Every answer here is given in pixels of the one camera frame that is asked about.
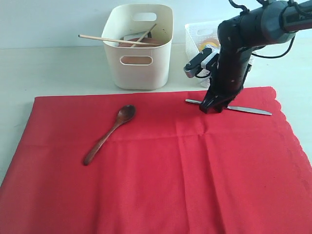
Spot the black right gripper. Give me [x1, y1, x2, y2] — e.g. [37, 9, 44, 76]
[199, 46, 253, 114]

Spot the silver table knife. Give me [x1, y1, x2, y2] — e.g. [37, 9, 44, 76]
[185, 99, 273, 116]

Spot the yellow lemon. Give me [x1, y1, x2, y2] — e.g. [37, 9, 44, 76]
[198, 38, 220, 51]

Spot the red tablecloth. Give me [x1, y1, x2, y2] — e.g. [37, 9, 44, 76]
[0, 87, 312, 234]

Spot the brown wooden spoon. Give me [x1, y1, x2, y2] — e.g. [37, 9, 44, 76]
[83, 105, 136, 166]

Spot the wooden chopstick steep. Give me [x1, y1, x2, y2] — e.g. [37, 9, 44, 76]
[137, 23, 156, 42]

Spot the brown wooden plate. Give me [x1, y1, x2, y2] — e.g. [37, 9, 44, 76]
[117, 36, 163, 67]

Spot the wooden chopstick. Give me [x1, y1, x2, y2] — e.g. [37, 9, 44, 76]
[78, 34, 160, 46]

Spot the small milk carton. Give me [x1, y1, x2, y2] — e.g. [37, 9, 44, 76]
[204, 44, 220, 53]

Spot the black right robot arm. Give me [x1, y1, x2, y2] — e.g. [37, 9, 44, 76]
[199, 0, 312, 113]

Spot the white perforated plastic basket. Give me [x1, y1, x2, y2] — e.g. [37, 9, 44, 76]
[185, 20, 221, 88]

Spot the cream plastic bin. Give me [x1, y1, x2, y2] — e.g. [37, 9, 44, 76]
[101, 4, 174, 90]

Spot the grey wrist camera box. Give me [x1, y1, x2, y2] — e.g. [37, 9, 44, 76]
[183, 48, 219, 78]

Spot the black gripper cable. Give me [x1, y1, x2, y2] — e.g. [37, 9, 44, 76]
[228, 0, 300, 59]

